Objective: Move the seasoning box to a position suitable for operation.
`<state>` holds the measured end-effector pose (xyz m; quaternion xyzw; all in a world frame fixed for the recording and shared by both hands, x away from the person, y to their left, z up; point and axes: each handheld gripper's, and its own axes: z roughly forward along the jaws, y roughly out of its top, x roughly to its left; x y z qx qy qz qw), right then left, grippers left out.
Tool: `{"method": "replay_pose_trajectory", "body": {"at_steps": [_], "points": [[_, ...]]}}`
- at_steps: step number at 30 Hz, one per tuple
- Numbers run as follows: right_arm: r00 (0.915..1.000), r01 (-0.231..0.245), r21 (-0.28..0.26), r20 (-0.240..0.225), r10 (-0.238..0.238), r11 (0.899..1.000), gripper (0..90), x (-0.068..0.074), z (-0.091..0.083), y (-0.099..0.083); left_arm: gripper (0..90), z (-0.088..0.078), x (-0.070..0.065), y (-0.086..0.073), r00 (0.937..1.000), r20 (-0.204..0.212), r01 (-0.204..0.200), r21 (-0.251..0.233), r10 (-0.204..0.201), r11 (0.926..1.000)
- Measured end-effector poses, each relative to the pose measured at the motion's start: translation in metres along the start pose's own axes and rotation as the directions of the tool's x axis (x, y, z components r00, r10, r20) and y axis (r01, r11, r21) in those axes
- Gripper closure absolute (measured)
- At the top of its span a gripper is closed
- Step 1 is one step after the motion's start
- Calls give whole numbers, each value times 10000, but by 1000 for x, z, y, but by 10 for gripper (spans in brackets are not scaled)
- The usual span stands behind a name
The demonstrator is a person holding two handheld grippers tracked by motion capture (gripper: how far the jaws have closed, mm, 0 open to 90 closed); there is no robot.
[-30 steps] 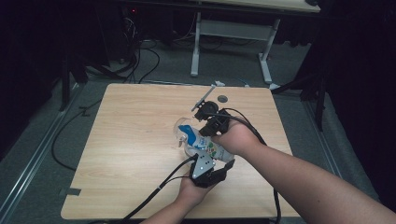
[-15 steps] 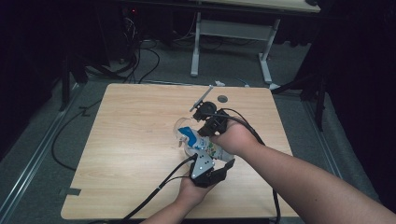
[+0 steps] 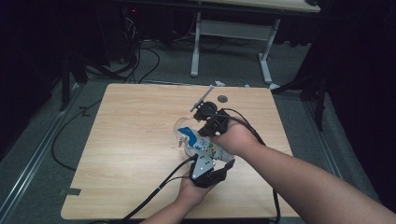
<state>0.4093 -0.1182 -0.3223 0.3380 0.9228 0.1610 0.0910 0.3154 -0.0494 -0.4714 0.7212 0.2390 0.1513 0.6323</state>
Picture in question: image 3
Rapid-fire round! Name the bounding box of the white blue stand-up pouch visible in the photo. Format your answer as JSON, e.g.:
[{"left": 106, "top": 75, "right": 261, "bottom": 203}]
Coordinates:
[{"left": 177, "top": 126, "right": 236, "bottom": 163}]

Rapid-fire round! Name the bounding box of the grey tape strip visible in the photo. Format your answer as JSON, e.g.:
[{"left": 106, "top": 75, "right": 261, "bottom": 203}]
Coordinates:
[{"left": 59, "top": 187, "right": 82, "bottom": 197}]

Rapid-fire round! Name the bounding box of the person's left hand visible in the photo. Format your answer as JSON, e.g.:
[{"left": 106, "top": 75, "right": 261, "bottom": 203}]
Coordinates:
[{"left": 178, "top": 176, "right": 216, "bottom": 206}]

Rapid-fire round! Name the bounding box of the dark curtain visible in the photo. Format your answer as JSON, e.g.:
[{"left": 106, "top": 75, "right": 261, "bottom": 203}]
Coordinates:
[
  {"left": 311, "top": 0, "right": 396, "bottom": 216},
  {"left": 0, "top": 0, "right": 110, "bottom": 161}
]

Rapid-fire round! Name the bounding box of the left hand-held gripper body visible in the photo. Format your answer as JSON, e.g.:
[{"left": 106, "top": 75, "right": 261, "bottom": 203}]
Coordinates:
[{"left": 190, "top": 150, "right": 227, "bottom": 189}]

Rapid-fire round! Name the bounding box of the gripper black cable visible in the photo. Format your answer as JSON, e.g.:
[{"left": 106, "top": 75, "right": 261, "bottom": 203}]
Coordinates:
[
  {"left": 221, "top": 107, "right": 282, "bottom": 224},
  {"left": 119, "top": 154, "right": 199, "bottom": 224}
]

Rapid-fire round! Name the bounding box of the looped black floor cable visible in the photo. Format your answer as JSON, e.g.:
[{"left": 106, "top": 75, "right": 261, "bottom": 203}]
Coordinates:
[{"left": 136, "top": 46, "right": 162, "bottom": 85}]

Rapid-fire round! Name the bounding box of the black computer tower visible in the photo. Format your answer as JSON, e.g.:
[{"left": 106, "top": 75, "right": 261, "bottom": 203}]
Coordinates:
[{"left": 120, "top": 4, "right": 144, "bottom": 63}]

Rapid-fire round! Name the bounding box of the bundle of black cables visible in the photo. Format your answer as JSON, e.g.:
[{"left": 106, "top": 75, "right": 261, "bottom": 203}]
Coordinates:
[{"left": 118, "top": 18, "right": 142, "bottom": 84}]

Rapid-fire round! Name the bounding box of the clear cup with handle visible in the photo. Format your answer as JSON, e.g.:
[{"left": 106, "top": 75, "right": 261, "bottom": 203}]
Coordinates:
[{"left": 173, "top": 117, "right": 204, "bottom": 161}]

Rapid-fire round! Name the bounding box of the thin blue cable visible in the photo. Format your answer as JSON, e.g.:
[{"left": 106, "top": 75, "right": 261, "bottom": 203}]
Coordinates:
[{"left": 235, "top": 77, "right": 250, "bottom": 89}]

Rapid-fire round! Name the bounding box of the long black floor cable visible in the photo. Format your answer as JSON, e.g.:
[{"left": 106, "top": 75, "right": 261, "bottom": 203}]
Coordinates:
[{"left": 50, "top": 98, "right": 105, "bottom": 172}]

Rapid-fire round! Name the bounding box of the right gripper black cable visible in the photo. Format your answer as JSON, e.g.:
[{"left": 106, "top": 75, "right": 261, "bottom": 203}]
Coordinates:
[{"left": 221, "top": 107, "right": 282, "bottom": 224}]

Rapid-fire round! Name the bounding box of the black metal stand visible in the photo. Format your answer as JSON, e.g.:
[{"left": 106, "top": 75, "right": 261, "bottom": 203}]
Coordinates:
[
  {"left": 270, "top": 46, "right": 329, "bottom": 133},
  {"left": 58, "top": 54, "right": 91, "bottom": 113}
]

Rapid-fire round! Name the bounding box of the person's right hand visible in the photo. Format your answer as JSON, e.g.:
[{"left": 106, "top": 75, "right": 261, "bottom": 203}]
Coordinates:
[{"left": 211, "top": 119, "right": 262, "bottom": 159}]

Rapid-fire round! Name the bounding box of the metal floor rail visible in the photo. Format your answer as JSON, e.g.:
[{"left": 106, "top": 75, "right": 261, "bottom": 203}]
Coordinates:
[
  {"left": 303, "top": 99, "right": 382, "bottom": 204},
  {"left": 0, "top": 82, "right": 84, "bottom": 220}
]

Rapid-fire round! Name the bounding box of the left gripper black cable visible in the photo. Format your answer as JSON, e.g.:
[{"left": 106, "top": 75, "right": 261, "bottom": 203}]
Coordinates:
[{"left": 119, "top": 154, "right": 199, "bottom": 224}]

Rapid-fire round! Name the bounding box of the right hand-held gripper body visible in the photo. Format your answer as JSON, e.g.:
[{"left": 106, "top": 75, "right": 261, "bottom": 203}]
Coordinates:
[{"left": 190, "top": 85, "right": 232, "bottom": 137}]

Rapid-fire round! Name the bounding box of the desk with grey metal legs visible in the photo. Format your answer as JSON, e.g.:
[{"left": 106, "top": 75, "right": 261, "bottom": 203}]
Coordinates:
[{"left": 190, "top": 0, "right": 322, "bottom": 91}]

